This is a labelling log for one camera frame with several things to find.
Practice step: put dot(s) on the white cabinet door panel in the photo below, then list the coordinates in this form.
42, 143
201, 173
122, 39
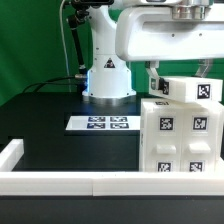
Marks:
201, 138

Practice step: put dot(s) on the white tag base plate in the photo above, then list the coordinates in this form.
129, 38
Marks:
106, 123

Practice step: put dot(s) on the white U-shaped obstacle fence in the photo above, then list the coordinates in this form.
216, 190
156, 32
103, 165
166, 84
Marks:
102, 183

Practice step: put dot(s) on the white cabinet body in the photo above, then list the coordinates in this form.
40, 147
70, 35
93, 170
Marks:
143, 124

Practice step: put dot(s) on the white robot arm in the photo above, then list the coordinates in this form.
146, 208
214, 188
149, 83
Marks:
109, 79

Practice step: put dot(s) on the white cabinet top box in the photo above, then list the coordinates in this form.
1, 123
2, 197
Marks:
187, 89

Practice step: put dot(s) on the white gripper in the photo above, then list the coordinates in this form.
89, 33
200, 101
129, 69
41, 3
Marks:
151, 34

